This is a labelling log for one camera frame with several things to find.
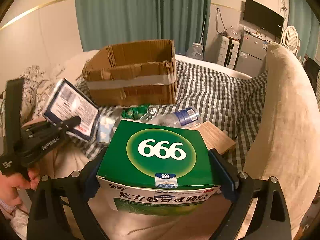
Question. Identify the floral pillow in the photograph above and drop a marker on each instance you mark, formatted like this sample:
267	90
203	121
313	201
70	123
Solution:
38	86

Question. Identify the white tissue pack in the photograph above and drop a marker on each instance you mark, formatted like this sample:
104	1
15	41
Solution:
106	128

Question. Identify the blue white card box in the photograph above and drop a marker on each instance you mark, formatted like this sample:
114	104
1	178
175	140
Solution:
65	102

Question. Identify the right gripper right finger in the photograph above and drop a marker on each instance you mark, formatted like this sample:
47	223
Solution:
270	219

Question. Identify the clear plastic water bottle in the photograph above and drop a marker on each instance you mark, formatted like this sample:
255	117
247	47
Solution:
185	118

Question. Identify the black wall television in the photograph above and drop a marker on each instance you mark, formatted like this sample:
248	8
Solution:
263	17

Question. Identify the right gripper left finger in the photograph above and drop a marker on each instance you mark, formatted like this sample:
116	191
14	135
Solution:
47	217

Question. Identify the white suitcase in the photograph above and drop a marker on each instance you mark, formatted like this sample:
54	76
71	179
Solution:
227	52

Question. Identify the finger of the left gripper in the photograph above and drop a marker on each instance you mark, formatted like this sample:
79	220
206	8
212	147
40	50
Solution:
70	123

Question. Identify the green side curtain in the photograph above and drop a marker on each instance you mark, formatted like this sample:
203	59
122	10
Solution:
302	17

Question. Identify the grey mini fridge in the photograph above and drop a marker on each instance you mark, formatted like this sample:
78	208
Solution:
251	55

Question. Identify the green foil sachet pack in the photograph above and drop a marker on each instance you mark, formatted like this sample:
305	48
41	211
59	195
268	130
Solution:
143	113

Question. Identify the green 999 medicine box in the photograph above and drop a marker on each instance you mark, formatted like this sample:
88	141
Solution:
155	170

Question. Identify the person's left hand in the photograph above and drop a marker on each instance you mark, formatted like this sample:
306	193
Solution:
9	185

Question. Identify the beige plush cushion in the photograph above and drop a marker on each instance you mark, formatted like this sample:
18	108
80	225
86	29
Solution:
287	143

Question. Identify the white round vanity mirror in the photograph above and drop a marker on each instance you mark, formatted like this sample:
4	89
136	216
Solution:
290	40

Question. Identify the tan yellow paper box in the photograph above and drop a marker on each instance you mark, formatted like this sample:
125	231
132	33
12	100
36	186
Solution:
215	138

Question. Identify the large water jug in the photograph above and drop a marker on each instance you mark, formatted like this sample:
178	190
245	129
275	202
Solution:
195	51

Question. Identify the brown cardboard box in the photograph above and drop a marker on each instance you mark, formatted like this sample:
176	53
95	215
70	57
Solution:
133	73

